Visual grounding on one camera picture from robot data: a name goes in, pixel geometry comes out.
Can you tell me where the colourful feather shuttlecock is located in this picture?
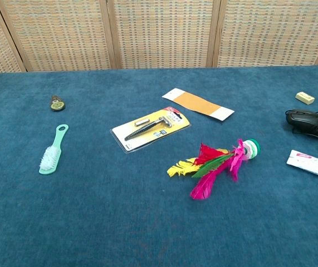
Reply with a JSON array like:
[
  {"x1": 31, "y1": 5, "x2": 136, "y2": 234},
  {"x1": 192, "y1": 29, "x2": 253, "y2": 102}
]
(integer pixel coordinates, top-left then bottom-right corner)
[{"x1": 166, "y1": 138, "x2": 261, "y2": 201}]

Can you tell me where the razor in yellow blister pack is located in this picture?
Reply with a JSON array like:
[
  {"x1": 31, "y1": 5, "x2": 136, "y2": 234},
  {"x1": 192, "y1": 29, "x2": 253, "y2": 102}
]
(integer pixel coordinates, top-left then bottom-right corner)
[{"x1": 110, "y1": 106, "x2": 192, "y2": 153}]

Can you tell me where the orange and white card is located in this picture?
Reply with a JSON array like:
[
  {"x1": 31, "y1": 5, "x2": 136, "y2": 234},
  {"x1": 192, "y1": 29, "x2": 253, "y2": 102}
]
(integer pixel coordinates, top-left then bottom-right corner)
[{"x1": 162, "y1": 87, "x2": 235, "y2": 122}]

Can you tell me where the blue carpet table cover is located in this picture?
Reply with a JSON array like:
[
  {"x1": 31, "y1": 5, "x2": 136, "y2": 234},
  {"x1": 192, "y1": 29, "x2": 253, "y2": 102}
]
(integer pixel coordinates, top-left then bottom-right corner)
[{"x1": 0, "y1": 64, "x2": 318, "y2": 267}]

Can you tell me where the woven folding screen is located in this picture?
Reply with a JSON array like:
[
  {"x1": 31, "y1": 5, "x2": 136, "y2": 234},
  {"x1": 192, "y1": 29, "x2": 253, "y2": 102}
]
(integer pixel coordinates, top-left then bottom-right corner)
[{"x1": 0, "y1": 0, "x2": 318, "y2": 75}]

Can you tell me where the mint green brush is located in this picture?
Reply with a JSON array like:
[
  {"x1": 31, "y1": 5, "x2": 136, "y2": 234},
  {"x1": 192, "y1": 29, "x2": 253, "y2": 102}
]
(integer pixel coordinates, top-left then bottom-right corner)
[{"x1": 38, "y1": 123, "x2": 70, "y2": 176}]

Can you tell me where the black computer mouse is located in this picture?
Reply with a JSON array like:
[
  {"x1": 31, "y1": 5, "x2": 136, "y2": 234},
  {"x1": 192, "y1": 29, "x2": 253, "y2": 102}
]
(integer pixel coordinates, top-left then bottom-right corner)
[{"x1": 285, "y1": 108, "x2": 318, "y2": 141}]

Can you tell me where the beige eraser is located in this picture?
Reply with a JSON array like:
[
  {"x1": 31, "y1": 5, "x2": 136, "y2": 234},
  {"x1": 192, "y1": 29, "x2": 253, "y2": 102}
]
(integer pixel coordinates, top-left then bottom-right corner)
[{"x1": 295, "y1": 92, "x2": 315, "y2": 106}]

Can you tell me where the white floral toothpaste box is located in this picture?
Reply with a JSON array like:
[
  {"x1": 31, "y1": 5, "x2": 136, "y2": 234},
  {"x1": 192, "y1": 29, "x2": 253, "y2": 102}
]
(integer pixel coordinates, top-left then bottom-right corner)
[{"x1": 286, "y1": 149, "x2": 318, "y2": 183}]

